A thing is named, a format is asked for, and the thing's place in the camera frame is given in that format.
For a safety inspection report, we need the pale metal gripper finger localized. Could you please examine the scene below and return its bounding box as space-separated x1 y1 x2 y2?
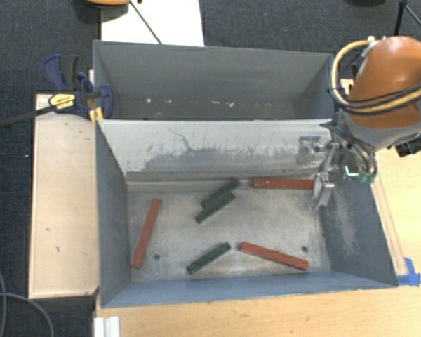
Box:
305 173 336 211
295 135 326 166

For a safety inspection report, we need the red-brown flat block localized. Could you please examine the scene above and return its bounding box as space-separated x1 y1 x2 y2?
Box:
239 241 309 272
250 177 317 190
131 197 163 270

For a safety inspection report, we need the dark green flat block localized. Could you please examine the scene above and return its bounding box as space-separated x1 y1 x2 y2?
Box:
185 241 232 276
200 178 241 209
194 192 236 225

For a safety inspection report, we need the grey metal bin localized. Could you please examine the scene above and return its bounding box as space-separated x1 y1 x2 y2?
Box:
92 39 399 309

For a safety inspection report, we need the pale wood flat board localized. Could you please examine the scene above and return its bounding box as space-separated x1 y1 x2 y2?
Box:
28 93 100 300

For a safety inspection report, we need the black cylinder on white bracket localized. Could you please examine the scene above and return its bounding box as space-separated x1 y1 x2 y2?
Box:
394 131 421 158

